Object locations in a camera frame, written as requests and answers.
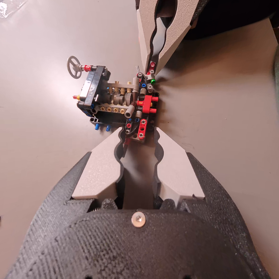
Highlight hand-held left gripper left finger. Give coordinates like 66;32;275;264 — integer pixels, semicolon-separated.
71;127;125;205

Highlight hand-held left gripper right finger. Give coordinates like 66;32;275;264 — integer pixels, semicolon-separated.
154;127;206;210

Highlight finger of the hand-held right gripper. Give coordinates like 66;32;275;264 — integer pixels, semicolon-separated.
136;0;159;74
155;0;199;74

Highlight clear plastic bag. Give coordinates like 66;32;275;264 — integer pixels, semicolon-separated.
0;0;24;19

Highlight lego engine model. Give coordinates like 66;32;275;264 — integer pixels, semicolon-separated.
66;56;160;145

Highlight dark cloth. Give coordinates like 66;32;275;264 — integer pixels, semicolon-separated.
185;0;279;41

